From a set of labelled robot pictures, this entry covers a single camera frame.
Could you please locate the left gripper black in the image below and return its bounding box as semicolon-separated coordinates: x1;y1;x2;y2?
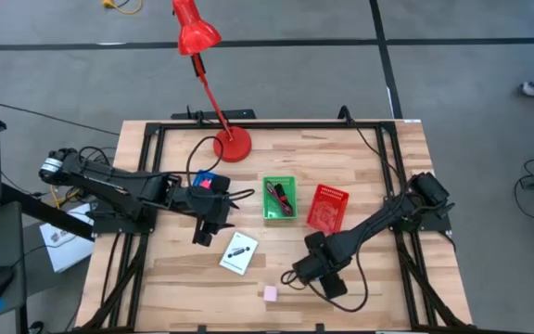
172;184;236;248

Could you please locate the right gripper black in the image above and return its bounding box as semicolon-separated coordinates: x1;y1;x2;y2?
291;230;350;300

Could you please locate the blue and pink object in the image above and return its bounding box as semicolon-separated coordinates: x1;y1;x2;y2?
191;170;218;190

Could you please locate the red plastic basket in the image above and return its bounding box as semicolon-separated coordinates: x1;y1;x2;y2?
305;183;350;235

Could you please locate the green plastic basket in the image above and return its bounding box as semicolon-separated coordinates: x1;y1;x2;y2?
261;174;299;221

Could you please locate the red desk lamp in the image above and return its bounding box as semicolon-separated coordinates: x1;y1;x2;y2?
172;0;254;164

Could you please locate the black power strip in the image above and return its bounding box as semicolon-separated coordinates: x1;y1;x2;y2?
170;108;258;122

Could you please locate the white cardboard box on floor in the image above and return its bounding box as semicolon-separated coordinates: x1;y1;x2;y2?
39;202;96;275

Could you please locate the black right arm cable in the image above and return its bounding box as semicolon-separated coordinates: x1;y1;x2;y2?
279;250;371;314

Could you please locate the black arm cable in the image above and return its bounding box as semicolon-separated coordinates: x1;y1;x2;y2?
184;135;257;201
279;250;371;314

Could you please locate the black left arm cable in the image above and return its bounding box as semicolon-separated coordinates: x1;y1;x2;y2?
184;135;257;201

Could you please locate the black and red cable bundle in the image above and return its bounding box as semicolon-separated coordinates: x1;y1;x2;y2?
265;180;295;217

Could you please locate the black aluminium table frame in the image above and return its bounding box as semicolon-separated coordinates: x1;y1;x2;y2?
74;119;475;334

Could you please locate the black frame cable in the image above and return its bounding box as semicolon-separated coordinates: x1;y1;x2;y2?
337;105;403;180

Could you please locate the yellow cable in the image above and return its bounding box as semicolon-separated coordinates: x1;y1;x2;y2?
100;0;145;16

